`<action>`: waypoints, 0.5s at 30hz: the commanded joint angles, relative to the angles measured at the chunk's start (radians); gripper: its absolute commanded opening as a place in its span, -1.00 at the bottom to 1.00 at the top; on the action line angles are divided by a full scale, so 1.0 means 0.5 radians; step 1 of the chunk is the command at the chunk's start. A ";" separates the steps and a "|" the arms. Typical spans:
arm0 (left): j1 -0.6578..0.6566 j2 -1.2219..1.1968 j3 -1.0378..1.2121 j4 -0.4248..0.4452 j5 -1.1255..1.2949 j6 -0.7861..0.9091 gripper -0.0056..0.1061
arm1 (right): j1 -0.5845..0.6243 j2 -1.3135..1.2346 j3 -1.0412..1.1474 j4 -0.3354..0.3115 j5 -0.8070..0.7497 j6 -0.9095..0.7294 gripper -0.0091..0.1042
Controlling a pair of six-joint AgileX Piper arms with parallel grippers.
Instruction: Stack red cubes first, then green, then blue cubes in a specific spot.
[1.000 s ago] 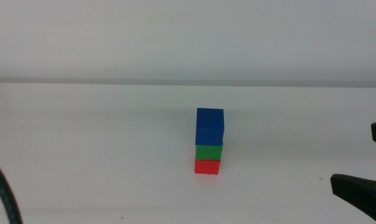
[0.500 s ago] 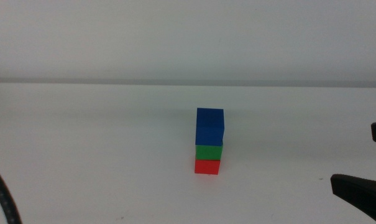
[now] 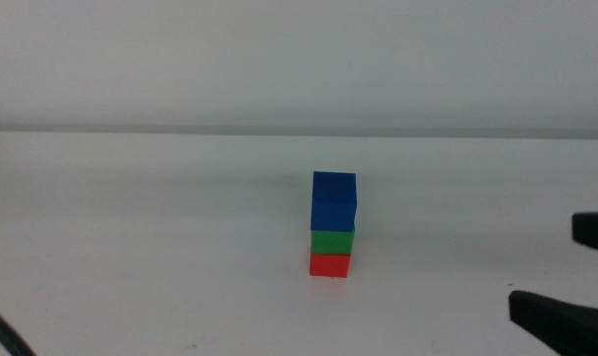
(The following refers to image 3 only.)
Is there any red cube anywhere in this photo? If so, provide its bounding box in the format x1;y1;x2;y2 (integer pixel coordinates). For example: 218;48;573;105
308;252;352;279

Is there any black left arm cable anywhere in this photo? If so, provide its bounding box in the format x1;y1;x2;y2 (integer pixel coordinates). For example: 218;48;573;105
0;298;38;356

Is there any blue cube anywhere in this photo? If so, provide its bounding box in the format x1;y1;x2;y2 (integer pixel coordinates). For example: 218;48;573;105
310;170;358;233

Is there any green cube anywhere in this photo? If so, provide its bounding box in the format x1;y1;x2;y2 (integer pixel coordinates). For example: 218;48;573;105
310;228;356;256

